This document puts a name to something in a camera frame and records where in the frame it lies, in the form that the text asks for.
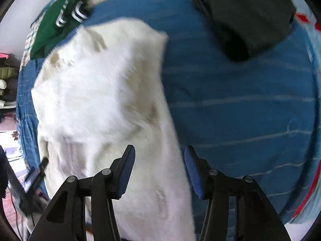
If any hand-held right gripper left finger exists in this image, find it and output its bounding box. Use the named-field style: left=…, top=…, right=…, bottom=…
left=28, top=145, right=136, bottom=241

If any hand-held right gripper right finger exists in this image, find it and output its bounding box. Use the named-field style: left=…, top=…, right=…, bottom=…
left=184, top=145, right=292, bottom=241

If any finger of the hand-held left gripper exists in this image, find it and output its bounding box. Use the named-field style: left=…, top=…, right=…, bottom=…
left=20, top=157, right=49, bottom=215

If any white fluffy garment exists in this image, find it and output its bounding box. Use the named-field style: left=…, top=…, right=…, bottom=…
left=26, top=17, right=196, bottom=241

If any pile of clothes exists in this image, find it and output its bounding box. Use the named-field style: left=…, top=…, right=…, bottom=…
left=0, top=52, right=21, bottom=123

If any blue striped bed sheet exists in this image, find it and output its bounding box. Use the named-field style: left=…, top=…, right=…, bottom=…
left=15, top=0, right=317, bottom=241

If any green garment with white stripes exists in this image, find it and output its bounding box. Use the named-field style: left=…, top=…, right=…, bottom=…
left=29, top=0, right=94, bottom=59

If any light blue red-trimmed cloth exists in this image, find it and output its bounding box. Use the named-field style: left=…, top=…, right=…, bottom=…
left=272, top=0, right=321, bottom=225

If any black garment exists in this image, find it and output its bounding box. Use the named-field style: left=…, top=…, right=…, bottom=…
left=187, top=0, right=298, bottom=62

